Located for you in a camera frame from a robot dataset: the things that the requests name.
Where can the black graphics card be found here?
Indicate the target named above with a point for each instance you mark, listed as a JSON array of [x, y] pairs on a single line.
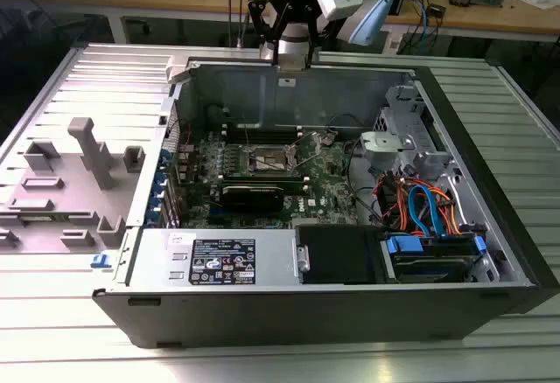
[[251, 199]]

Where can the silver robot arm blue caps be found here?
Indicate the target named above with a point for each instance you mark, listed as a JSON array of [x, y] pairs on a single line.
[[372, 20]]

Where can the pale grey plastic block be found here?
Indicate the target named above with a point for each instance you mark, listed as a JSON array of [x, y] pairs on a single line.
[[177, 70]]

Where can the black open PC case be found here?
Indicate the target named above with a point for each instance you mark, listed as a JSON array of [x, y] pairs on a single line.
[[262, 317]]

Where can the coin battery holder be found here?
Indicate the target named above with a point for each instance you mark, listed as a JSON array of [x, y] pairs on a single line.
[[329, 138]]

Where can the blue expansion slot latch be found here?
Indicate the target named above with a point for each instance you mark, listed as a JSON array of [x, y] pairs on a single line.
[[165, 157], [156, 200], [153, 218], [161, 179]]

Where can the silver power supply with label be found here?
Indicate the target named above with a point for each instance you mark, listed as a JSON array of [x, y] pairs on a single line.
[[153, 260]]

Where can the grey parts rack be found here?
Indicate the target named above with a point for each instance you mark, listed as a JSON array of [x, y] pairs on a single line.
[[87, 190]]

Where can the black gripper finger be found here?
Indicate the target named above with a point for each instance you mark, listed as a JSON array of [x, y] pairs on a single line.
[[262, 16], [312, 29]]

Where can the green motherboard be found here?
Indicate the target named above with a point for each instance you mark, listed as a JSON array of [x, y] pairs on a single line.
[[324, 182]]

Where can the small black adapter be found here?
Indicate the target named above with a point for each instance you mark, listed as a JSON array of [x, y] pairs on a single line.
[[437, 11]]

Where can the black drive cover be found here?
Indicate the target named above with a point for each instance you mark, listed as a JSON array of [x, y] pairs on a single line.
[[334, 254]]

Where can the silver metal disk bay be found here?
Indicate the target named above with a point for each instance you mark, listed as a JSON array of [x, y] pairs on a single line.
[[394, 147]]

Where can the CPU socket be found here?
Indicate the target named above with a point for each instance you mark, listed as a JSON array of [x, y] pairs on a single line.
[[267, 160]]

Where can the square CPU chip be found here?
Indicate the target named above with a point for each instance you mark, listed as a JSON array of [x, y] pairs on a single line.
[[293, 64]]

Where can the hard disk in blue carrier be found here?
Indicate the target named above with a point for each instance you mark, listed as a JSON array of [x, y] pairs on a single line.
[[433, 256]]

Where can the small blue plastic clip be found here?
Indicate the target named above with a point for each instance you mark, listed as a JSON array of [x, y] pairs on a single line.
[[100, 262]]

